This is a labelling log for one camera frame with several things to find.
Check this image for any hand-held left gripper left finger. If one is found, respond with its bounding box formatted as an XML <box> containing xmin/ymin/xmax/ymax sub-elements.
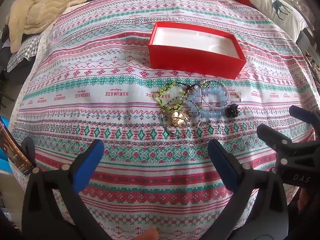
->
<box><xmin>21</xmin><ymin>139</ymin><xmax>113</xmax><ymax>240</ymax></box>

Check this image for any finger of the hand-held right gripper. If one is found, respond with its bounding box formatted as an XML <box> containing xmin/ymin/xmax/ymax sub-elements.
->
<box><xmin>289</xmin><ymin>105</ymin><xmax>320</xmax><ymax>130</ymax></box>
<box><xmin>257</xmin><ymin>124</ymin><xmax>320</xmax><ymax>162</ymax></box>

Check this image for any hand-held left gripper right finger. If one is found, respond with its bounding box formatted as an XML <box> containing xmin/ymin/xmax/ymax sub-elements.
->
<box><xmin>200</xmin><ymin>139</ymin><xmax>290</xmax><ymax>240</ymax></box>

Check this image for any black hair claw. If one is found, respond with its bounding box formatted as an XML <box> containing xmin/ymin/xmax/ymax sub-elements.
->
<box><xmin>225</xmin><ymin>103</ymin><xmax>241</xmax><ymax>118</ymax></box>

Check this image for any pale blue beaded bracelet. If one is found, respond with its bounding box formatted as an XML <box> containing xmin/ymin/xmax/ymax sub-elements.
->
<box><xmin>186</xmin><ymin>85</ymin><xmax>229</xmax><ymax>119</ymax></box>

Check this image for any thin dark beaded bangle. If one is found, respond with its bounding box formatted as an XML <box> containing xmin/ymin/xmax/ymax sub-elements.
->
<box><xmin>161</xmin><ymin>97</ymin><xmax>203</xmax><ymax>138</ymax></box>

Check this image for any green beaded bracelet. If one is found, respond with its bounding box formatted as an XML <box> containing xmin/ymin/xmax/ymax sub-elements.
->
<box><xmin>154</xmin><ymin>81</ymin><xmax>185</xmax><ymax>113</ymax></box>

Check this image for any red cardboard box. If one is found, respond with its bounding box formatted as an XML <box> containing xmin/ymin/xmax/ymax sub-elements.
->
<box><xmin>148</xmin><ymin>21</ymin><xmax>247</xmax><ymax>80</ymax></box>

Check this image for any person's left hand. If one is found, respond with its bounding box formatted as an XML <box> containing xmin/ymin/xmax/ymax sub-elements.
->
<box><xmin>139</xmin><ymin>227</ymin><xmax>159</xmax><ymax>240</ymax></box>

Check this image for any black round disc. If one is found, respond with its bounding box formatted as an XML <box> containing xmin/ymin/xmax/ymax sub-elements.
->
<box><xmin>21</xmin><ymin>137</ymin><xmax>36</xmax><ymax>168</ymax></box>

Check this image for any patterned knit-print tablecloth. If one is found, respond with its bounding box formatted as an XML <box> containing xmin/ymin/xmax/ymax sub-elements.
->
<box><xmin>7</xmin><ymin>0</ymin><xmax>318</xmax><ymax>240</ymax></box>

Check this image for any brown printed box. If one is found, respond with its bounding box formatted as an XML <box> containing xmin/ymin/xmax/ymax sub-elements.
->
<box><xmin>0</xmin><ymin>122</ymin><xmax>33</xmax><ymax>176</ymax></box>

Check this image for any white deer print pillow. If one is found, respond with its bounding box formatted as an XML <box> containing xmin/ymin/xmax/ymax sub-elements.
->
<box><xmin>250</xmin><ymin>0</ymin><xmax>308</xmax><ymax>47</ymax></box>

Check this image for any grey checked cloth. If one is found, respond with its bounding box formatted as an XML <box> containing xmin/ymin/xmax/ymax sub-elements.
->
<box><xmin>7</xmin><ymin>34</ymin><xmax>42</xmax><ymax>73</ymax></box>

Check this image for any beige quilted blanket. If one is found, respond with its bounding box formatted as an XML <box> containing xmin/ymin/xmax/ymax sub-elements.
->
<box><xmin>6</xmin><ymin>0</ymin><xmax>90</xmax><ymax>53</ymax></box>

